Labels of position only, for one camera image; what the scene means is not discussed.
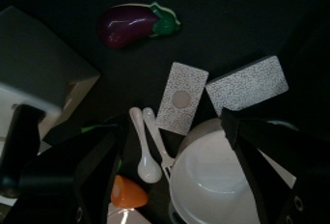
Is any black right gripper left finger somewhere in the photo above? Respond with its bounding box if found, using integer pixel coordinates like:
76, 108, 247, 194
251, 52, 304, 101
1, 117, 131, 224

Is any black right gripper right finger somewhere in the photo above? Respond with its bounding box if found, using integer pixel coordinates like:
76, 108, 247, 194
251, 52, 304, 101
219, 107, 330, 224

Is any white rice bowl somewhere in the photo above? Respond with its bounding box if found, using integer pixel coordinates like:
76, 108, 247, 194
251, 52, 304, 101
167, 117, 302, 224

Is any orange toy carrot piece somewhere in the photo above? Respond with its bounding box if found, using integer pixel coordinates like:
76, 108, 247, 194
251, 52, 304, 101
109, 174, 151, 210

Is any white plastic spoon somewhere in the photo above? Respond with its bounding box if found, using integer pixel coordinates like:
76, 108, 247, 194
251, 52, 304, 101
128, 106, 164, 184

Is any plain speckled grey card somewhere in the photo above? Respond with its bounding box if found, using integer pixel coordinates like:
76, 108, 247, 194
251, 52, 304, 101
203, 54, 290, 117

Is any white plastic fork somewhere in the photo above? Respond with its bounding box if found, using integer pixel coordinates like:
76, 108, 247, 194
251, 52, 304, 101
140, 106, 176, 183

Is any speckled card with round mark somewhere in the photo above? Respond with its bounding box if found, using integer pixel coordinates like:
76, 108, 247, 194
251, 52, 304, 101
154, 61, 211, 137

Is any grey wooden knife block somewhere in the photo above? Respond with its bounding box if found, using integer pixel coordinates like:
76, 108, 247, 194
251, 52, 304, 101
0, 5, 103, 145

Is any purple toy eggplant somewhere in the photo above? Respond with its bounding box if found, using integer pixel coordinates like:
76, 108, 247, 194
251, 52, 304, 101
96, 1, 182, 50

